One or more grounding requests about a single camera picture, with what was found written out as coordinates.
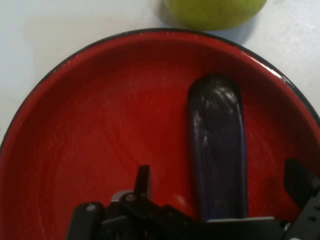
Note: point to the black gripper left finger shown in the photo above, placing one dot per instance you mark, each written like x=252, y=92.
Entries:
x=143, y=180

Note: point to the red enamel plate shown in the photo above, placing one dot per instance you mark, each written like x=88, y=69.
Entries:
x=100, y=112

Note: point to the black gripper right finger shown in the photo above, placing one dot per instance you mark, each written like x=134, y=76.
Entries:
x=300, y=185

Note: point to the green toy pear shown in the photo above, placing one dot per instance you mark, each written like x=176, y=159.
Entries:
x=215, y=12

